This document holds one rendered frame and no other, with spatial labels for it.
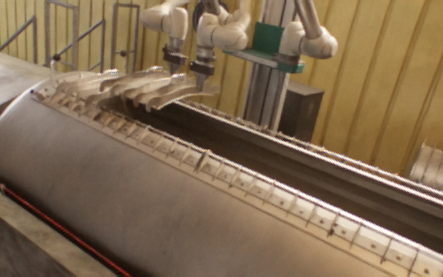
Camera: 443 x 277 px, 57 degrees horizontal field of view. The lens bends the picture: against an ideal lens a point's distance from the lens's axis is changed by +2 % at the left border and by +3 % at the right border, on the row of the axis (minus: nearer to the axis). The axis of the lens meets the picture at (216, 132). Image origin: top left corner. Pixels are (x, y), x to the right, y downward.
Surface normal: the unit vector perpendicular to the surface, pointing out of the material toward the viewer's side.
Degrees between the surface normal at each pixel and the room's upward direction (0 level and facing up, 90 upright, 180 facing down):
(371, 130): 90
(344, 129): 90
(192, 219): 50
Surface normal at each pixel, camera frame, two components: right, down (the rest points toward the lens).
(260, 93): -0.68, 0.16
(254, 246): -0.31, -0.47
